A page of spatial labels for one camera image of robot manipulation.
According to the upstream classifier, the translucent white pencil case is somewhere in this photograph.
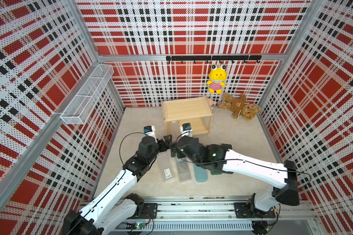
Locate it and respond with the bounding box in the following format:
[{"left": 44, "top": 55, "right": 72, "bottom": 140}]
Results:
[
  {"left": 157, "top": 150, "right": 176, "bottom": 182},
  {"left": 176, "top": 158, "right": 192, "bottom": 183}
]

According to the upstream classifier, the light teal pencil case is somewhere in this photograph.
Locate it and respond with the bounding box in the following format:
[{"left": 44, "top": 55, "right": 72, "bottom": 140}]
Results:
[{"left": 193, "top": 165, "right": 208, "bottom": 183}]

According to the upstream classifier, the dark green pencil case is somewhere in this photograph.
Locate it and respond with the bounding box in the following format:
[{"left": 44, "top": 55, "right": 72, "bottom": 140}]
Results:
[{"left": 210, "top": 170, "right": 223, "bottom": 175}]

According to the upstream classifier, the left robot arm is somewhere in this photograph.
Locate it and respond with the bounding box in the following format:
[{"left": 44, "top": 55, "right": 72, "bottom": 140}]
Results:
[{"left": 61, "top": 135, "right": 172, "bottom": 235}]

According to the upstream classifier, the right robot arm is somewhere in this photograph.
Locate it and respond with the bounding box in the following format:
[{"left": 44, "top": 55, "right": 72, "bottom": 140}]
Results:
[{"left": 174, "top": 136, "right": 300, "bottom": 212}]

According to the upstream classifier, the wooden two-tier shelf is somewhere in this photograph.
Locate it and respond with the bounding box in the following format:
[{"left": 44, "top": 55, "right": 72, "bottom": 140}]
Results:
[{"left": 162, "top": 96, "right": 216, "bottom": 136}]

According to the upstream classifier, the brown teddy bear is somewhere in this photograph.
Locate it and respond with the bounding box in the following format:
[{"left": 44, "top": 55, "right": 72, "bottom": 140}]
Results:
[{"left": 218, "top": 93, "right": 261, "bottom": 120}]

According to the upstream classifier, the yellow frog plush toy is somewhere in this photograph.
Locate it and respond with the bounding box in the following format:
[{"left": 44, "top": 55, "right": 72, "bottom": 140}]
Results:
[{"left": 207, "top": 64, "right": 227, "bottom": 95}]

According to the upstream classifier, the green circuit board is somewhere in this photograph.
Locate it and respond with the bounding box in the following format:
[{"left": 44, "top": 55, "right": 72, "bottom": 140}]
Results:
[{"left": 126, "top": 223, "right": 148, "bottom": 230}]

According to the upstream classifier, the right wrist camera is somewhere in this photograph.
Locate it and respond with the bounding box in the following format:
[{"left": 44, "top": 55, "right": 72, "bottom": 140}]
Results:
[{"left": 180, "top": 123, "right": 192, "bottom": 137}]

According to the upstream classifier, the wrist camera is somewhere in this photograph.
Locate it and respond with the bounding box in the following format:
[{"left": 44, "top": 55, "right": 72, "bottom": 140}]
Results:
[
  {"left": 143, "top": 125, "right": 157, "bottom": 142},
  {"left": 180, "top": 123, "right": 192, "bottom": 137}
]

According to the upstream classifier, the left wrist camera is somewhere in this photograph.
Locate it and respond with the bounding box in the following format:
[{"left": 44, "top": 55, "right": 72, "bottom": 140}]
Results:
[{"left": 143, "top": 125, "right": 157, "bottom": 142}]

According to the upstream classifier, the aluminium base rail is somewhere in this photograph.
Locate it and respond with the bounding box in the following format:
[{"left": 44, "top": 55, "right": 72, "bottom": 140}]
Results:
[{"left": 109, "top": 196, "right": 322, "bottom": 235}]

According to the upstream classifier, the black wall hook rail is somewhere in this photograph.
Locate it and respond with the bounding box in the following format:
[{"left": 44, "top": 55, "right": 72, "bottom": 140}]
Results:
[{"left": 166, "top": 55, "right": 262, "bottom": 62}]

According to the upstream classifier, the white wire mesh basket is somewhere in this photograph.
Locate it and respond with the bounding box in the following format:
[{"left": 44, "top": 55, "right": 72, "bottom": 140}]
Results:
[{"left": 61, "top": 64, "right": 114, "bottom": 125}]

